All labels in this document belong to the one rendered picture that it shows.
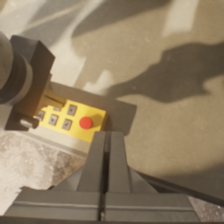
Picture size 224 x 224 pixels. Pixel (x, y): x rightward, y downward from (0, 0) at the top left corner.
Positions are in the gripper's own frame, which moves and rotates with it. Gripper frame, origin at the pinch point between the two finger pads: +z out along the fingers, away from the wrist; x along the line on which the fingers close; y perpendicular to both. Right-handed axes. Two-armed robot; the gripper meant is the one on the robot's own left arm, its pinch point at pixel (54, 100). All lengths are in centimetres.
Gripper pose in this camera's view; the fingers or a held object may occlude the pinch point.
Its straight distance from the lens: 35.8
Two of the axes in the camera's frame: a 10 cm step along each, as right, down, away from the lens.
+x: 3.0, -9.5, 1.0
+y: 9.5, 2.9, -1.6
